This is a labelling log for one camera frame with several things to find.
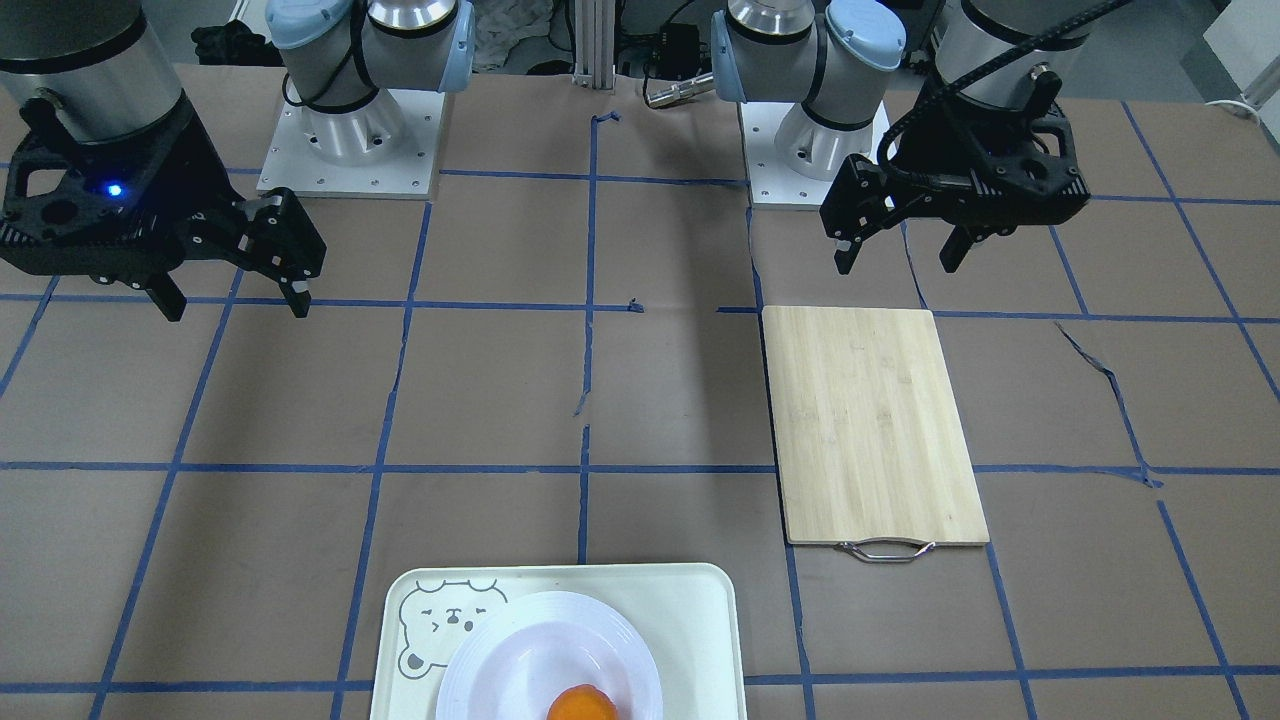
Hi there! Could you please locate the cream bear tray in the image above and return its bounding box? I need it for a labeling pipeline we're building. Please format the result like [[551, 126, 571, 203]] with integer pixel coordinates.
[[370, 562, 748, 719]]

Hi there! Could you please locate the orange fruit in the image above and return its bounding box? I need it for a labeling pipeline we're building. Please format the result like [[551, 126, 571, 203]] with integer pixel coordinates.
[[545, 684, 620, 720]]

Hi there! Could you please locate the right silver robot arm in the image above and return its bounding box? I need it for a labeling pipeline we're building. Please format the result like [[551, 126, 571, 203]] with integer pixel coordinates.
[[3, 1, 475, 322]]

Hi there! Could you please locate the aluminium frame post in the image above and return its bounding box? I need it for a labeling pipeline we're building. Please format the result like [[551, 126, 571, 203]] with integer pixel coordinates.
[[572, 0, 617, 94]]

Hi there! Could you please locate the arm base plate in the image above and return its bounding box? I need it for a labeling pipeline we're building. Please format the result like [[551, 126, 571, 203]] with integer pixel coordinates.
[[739, 102, 890, 211], [257, 88, 449, 200]]

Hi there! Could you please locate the white ceramic plate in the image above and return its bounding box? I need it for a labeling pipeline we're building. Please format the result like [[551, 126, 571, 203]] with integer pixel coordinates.
[[434, 591, 666, 719]]

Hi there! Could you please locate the bamboo cutting board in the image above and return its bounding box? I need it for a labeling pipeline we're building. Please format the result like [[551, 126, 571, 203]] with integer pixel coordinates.
[[762, 305, 989, 562]]

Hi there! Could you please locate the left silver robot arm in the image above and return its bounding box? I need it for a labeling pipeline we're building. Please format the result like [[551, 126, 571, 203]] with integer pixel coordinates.
[[710, 1, 1119, 275]]

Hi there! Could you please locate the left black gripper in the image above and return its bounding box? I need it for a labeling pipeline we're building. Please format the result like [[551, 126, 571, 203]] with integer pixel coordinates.
[[819, 70, 1091, 275]]

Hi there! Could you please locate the silver metal cylinder tool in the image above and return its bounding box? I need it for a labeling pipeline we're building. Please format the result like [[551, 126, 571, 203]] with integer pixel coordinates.
[[641, 72, 716, 110]]

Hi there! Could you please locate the black electronics box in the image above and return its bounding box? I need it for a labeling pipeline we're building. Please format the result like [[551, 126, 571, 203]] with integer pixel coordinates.
[[652, 23, 701, 79]]

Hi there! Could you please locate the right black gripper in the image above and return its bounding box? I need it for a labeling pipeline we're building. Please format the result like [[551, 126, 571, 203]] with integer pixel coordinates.
[[1, 95, 326, 322]]

